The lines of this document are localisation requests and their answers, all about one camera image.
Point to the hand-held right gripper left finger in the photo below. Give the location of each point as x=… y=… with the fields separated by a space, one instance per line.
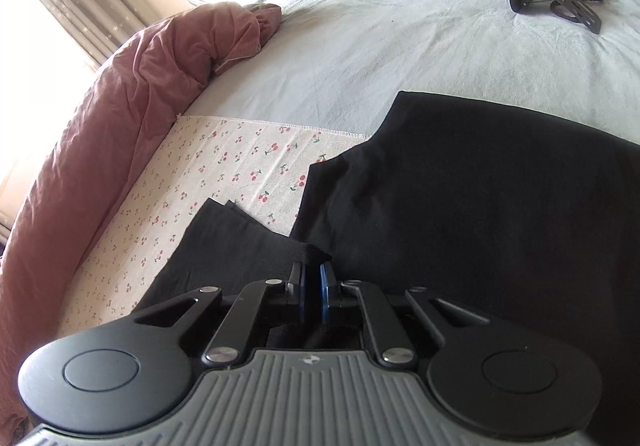
x=300 y=293

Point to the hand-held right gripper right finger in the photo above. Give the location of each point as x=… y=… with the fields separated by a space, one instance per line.
x=326 y=293

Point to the cherry print bed sheet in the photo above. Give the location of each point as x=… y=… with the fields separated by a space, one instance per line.
x=215 y=171

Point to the black cloth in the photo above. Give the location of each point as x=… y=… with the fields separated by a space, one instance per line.
x=475 y=226

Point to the pink duvet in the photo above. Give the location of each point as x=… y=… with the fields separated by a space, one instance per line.
x=100 y=136

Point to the light blue bed sheet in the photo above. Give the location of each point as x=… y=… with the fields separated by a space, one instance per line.
x=400 y=36

